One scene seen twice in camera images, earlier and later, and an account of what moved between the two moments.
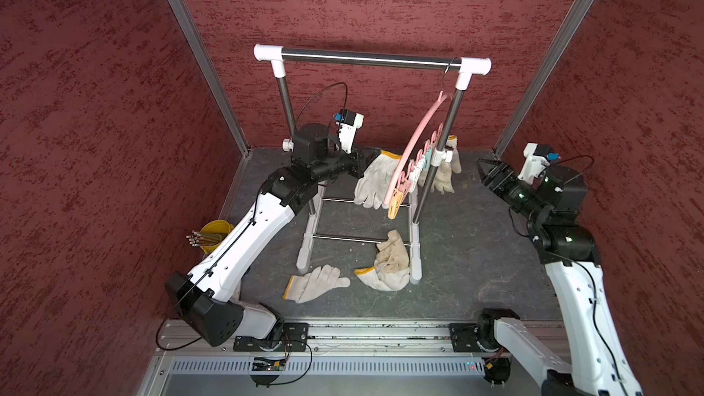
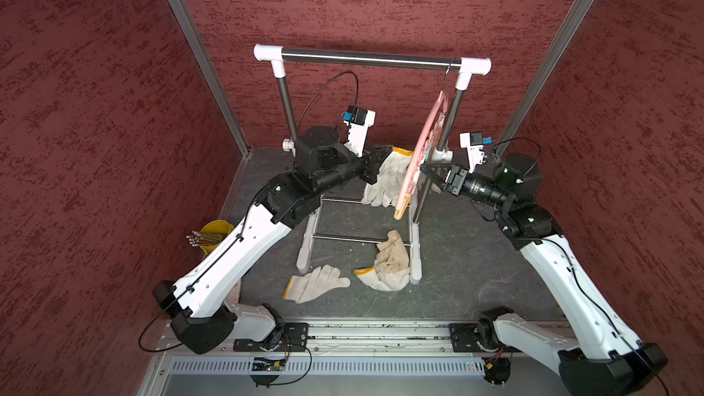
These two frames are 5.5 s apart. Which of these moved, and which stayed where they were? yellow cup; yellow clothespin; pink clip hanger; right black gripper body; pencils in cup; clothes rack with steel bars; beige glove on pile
Moved: right black gripper body; yellow clothespin; pink clip hanger
Stayed: beige glove on pile; pencils in cup; yellow cup; clothes rack with steel bars
